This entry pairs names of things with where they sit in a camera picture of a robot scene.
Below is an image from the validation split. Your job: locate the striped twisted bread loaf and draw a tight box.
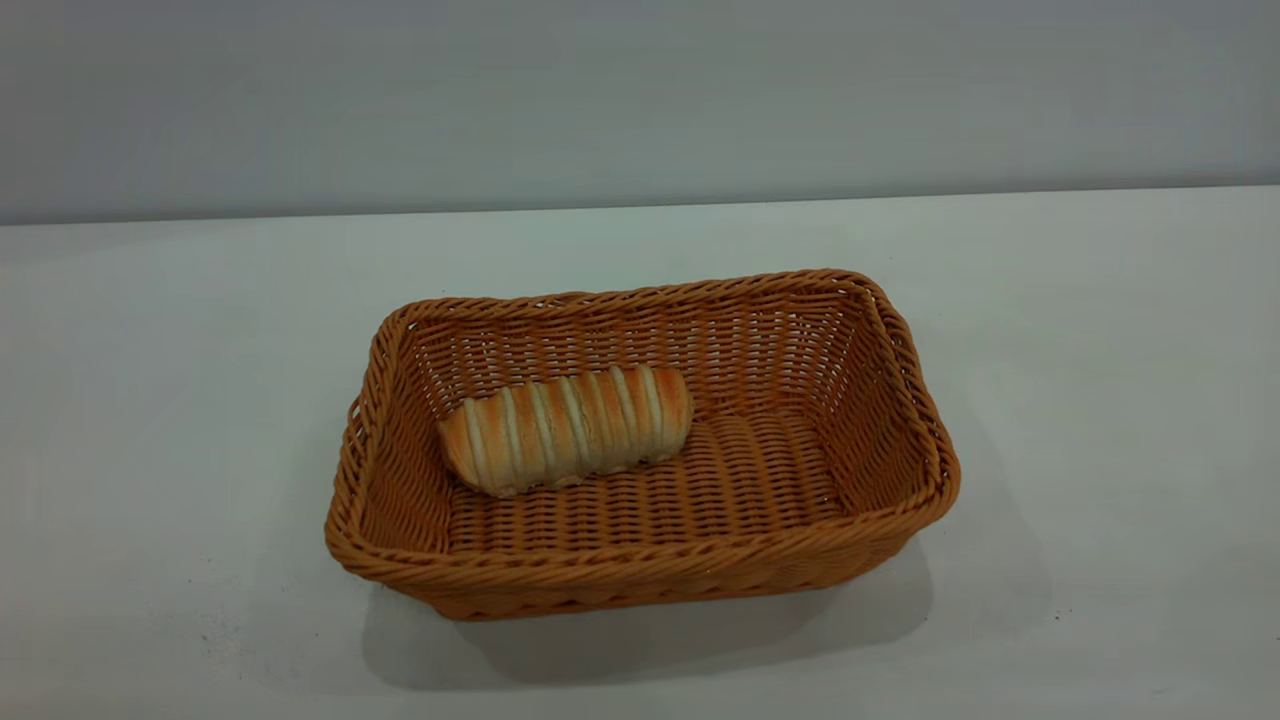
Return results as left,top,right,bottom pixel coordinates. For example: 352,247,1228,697
437,364,695,499

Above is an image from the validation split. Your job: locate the orange woven wicker basket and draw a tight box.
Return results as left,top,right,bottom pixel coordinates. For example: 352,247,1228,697
323,267,962,621

